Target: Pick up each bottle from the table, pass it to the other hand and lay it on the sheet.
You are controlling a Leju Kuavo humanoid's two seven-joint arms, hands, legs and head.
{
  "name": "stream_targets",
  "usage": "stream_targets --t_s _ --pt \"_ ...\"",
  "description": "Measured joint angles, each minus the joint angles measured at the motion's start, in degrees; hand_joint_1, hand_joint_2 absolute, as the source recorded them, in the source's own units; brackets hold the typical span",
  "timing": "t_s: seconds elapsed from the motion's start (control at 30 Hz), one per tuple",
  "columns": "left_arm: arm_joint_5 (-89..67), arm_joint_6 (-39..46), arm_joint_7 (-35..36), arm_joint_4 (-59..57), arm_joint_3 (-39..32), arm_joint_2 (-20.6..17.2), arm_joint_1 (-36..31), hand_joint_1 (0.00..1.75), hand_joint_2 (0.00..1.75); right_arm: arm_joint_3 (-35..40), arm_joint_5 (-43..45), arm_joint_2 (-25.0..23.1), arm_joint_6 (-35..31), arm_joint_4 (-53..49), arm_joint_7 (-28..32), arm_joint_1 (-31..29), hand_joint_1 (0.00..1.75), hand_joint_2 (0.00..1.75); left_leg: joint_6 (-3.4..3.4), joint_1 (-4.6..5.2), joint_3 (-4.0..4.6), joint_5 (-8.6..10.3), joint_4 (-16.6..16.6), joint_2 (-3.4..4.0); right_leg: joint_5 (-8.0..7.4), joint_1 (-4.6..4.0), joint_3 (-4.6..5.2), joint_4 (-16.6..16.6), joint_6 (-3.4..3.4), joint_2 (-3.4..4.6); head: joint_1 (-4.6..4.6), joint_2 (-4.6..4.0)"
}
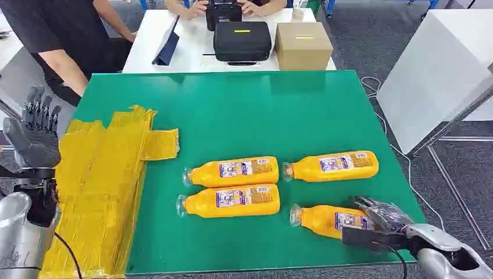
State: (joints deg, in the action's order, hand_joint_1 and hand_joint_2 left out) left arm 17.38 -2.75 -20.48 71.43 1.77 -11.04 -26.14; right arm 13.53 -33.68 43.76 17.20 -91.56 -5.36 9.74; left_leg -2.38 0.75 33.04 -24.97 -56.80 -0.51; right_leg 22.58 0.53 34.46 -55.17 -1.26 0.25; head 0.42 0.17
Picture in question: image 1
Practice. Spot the white slanted board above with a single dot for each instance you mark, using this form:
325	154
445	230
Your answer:
435	77

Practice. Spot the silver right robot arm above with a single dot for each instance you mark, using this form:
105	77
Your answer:
443	254

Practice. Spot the black zippered case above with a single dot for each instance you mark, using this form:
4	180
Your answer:
242	44

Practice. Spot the seated person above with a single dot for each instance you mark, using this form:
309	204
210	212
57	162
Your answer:
265	7

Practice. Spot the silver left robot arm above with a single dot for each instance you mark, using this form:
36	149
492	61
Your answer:
19	238

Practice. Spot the grey metal frame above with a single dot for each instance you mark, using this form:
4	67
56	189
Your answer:
458	196

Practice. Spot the black handheld controller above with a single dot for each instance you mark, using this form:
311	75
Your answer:
223	13

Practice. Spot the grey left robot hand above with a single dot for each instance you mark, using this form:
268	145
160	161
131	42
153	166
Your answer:
36	140

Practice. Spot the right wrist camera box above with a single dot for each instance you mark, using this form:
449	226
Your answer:
362	238

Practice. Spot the dark blue tablet folio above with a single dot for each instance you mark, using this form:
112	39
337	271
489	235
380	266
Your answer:
167	48

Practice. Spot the small pale cup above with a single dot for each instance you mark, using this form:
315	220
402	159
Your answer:
297	13

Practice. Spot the yellow plastic sheet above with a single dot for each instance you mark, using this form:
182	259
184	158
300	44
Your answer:
100	185

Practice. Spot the standing person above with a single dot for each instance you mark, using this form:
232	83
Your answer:
38	23

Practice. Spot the orange drink bottle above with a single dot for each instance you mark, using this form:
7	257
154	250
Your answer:
200	204
208	175
319	219
308	169

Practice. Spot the white side table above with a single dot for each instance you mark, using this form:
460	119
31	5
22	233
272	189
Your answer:
7	50

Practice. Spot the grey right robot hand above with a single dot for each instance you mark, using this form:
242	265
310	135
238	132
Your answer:
389	217

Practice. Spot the brown cardboard box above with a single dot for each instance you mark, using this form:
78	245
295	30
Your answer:
302	50

